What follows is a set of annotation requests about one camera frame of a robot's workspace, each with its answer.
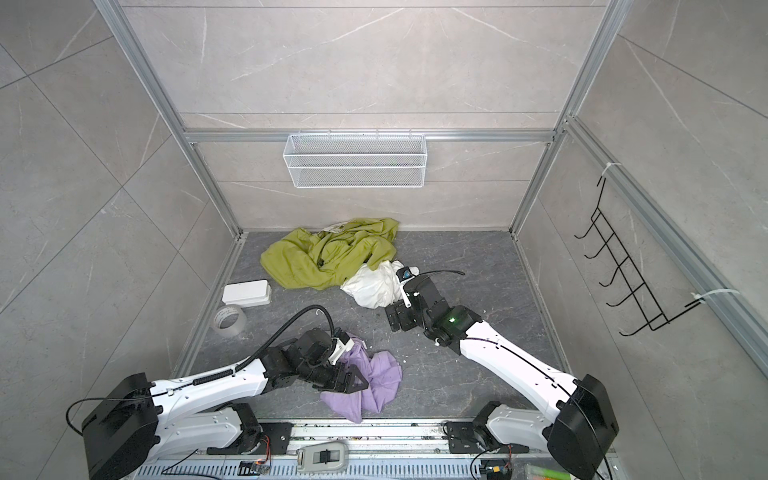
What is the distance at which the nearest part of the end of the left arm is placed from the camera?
1.97ft

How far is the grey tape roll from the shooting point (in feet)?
3.03

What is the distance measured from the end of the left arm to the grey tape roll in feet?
1.18

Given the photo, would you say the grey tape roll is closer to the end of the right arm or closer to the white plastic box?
the white plastic box

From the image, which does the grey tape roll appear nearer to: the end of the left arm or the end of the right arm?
the end of the left arm

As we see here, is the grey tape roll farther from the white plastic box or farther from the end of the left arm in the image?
the end of the left arm

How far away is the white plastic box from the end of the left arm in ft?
1.24
